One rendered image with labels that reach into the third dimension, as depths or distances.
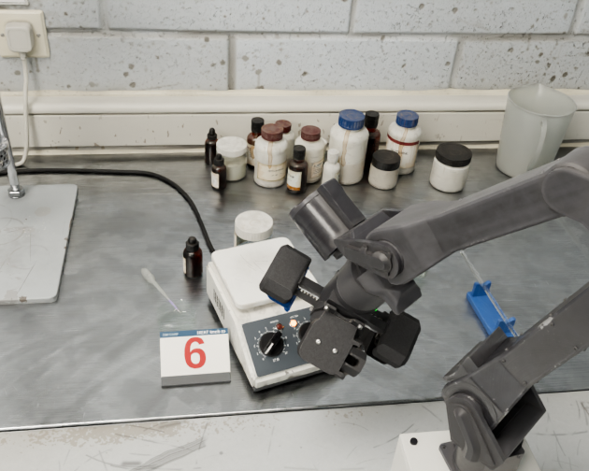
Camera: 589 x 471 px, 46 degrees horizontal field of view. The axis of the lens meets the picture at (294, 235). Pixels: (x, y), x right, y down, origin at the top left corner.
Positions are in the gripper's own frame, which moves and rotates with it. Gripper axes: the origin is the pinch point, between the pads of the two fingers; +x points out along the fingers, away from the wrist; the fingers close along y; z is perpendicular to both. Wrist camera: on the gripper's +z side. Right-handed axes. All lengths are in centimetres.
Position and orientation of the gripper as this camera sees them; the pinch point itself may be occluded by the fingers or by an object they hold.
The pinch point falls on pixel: (327, 318)
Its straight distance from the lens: 84.0
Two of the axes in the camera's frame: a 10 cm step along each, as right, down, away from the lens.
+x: -2.6, 4.0, 8.8
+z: -4.3, 7.7, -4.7
